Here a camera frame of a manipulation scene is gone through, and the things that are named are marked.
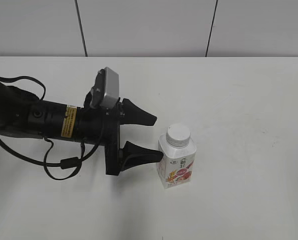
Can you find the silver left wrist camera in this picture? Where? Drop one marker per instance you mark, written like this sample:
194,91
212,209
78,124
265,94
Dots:
105,91

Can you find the white screw cap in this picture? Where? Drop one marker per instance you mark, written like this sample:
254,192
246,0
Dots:
178,135

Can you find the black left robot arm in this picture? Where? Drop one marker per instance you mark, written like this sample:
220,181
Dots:
25,115

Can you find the white drink bottle fruit label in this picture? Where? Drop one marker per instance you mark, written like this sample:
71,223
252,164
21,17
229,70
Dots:
176,166

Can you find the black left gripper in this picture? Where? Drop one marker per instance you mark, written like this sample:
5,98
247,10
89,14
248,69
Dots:
101,127

